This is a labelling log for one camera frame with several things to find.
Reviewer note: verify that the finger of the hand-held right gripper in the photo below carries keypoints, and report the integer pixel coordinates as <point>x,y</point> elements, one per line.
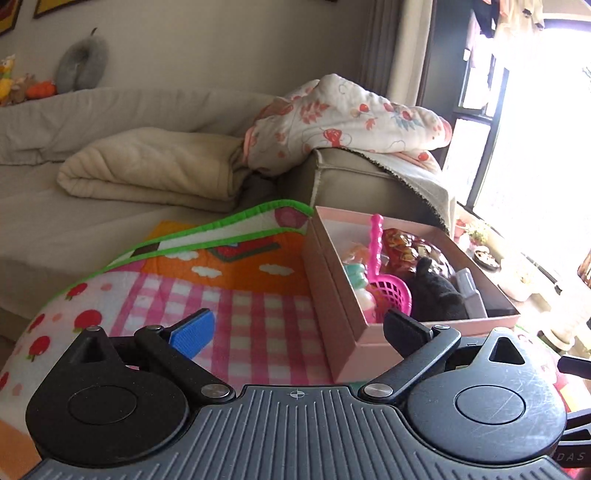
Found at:
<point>577,368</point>

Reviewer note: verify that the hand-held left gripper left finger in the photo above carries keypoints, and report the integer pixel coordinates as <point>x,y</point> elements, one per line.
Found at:
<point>191,331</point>

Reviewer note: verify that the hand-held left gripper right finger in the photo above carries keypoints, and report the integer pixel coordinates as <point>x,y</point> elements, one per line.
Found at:
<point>406,331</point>

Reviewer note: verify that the black plush toy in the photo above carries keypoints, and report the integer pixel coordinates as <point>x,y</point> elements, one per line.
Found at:
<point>434,290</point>

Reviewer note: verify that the pink cardboard box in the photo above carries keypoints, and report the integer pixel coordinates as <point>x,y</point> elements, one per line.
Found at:
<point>341,323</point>

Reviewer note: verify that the red snack packet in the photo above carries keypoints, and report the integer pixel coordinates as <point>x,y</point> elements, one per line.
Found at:
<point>406,244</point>

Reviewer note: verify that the pink plastic scoop net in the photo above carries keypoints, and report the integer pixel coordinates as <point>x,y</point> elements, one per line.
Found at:
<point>376,249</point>

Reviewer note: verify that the bread packet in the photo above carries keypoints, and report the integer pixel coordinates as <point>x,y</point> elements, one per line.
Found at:
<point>358,256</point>

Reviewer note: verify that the large white plant pot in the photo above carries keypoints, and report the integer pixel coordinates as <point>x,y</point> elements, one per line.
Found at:
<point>568,323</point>

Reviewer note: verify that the green white toy bottle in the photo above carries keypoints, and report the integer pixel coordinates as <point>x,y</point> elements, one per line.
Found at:
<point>362,290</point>

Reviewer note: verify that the colourful checked play mat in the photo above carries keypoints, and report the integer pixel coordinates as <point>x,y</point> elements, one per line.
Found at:
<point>258,300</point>

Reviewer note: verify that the dark small bowl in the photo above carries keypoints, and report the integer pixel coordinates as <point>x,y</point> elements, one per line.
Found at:
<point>487,257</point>

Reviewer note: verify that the small potted plant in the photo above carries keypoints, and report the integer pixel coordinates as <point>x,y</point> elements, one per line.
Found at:
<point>475,233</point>

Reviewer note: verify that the grey knitted throw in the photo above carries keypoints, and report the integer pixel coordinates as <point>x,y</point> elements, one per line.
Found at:
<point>425,184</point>

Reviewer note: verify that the beige sofa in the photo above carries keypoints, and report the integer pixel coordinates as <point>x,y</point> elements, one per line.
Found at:
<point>69,230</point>

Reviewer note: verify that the folded beige blanket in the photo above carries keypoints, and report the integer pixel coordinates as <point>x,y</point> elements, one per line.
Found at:
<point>138,170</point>

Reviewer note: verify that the floral print quilt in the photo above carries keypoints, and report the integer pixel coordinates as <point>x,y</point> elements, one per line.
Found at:
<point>332,115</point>

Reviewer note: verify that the long grey sofa cushion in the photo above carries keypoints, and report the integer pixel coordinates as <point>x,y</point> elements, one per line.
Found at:
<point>115,115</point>

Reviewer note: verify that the orange plush toy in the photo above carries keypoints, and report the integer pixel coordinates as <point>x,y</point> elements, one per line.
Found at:
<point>41,88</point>

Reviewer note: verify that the beige curtain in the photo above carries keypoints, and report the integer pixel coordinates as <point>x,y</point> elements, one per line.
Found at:
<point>392,46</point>

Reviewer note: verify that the grey neck pillow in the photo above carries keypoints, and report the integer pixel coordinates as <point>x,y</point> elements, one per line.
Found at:
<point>69,69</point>

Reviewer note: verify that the brown plush toy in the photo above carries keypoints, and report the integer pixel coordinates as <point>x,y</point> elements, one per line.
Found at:
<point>21,90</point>

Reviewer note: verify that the yellow plush toy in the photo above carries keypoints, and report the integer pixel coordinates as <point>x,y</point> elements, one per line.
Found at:
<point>5,78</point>

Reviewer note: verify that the hanging clothes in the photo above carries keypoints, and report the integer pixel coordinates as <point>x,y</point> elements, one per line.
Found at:
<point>508,14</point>

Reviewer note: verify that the black window frame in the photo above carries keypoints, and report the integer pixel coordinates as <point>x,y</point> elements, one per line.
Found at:
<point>489,138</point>

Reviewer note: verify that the framed wall picture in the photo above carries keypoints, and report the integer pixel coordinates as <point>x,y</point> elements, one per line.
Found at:
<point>60,7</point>
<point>9,16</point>

